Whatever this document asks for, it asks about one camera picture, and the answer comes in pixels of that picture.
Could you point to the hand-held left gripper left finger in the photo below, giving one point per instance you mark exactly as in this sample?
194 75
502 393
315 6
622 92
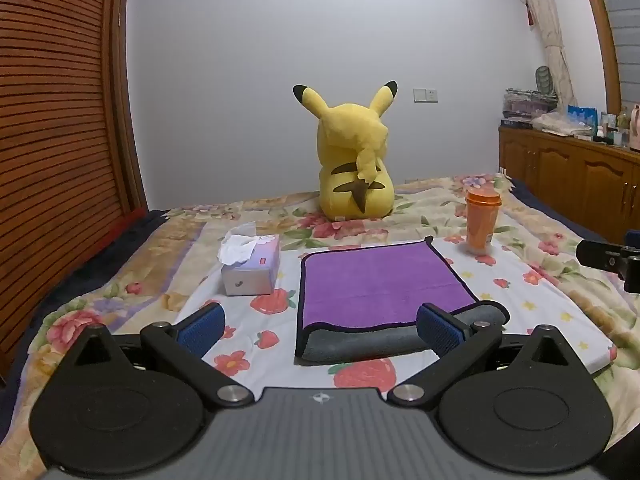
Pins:
201 331

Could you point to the wooden slatted wardrobe door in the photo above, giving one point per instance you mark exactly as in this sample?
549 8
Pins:
55 135

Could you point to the beige curtain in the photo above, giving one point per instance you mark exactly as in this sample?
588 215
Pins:
547 30

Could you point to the grey window blind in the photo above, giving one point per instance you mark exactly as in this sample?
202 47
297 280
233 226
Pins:
620 35

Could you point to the white wall socket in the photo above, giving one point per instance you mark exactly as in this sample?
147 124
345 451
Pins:
425 94

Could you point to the red hanging ornament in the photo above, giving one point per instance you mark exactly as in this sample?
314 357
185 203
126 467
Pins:
528 12

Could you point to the floral bed sheet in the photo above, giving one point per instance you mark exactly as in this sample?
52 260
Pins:
150 260

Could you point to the white strawberry printed mat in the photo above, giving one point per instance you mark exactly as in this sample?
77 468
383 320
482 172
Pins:
525 305

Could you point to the purple towel with grey underside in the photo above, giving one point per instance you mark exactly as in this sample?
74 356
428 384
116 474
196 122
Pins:
380 280

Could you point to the wooden cabinet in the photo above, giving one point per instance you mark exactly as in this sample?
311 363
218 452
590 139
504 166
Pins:
570 175

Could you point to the green bottle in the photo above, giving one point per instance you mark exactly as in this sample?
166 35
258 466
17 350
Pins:
622 120

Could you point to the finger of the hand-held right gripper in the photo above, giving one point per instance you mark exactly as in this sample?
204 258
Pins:
599 253

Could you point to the stack of bagged bedding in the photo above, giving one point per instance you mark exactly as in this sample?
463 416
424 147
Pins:
527 104

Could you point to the orange cup with lid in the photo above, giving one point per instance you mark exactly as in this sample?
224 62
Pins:
482 220

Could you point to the purple tissue box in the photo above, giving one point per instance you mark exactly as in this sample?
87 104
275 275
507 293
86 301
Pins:
252 269

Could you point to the green hand fan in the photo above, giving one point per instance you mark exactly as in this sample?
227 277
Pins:
543 79

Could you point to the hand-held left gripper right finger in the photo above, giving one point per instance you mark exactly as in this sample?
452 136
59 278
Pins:
440 331

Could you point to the yellow plush toy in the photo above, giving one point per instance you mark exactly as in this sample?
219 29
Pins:
354 160

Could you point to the beige folded cloth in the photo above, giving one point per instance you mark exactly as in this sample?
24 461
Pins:
555 124

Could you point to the wooden window frame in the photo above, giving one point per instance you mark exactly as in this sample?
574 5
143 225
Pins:
602 35

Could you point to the blue and white packet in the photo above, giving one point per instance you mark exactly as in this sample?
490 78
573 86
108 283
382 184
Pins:
582 116

